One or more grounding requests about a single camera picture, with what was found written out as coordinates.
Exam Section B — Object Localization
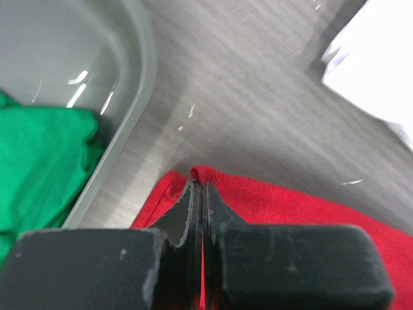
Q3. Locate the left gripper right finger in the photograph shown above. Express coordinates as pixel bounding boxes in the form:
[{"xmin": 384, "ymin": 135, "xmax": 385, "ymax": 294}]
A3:
[{"xmin": 203, "ymin": 183, "xmax": 396, "ymax": 309}]

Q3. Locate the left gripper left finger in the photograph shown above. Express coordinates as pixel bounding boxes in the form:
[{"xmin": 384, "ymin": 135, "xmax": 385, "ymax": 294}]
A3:
[{"xmin": 1, "ymin": 181, "xmax": 202, "ymax": 309}]

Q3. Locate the red t-shirt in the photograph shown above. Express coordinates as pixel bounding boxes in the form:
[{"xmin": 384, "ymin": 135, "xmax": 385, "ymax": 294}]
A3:
[{"xmin": 130, "ymin": 165, "xmax": 413, "ymax": 310}]

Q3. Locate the green t-shirt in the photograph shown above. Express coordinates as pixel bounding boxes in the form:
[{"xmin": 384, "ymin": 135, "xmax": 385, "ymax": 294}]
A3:
[{"xmin": 1, "ymin": 93, "xmax": 105, "ymax": 259}]

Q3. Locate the grey plastic tray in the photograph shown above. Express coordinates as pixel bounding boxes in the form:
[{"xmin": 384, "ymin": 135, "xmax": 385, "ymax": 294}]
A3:
[{"xmin": 1, "ymin": 1, "xmax": 157, "ymax": 228}]

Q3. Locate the folded white t-shirt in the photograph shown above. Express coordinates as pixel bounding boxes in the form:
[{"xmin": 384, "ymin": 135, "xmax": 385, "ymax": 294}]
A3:
[{"xmin": 321, "ymin": 1, "xmax": 412, "ymax": 148}]

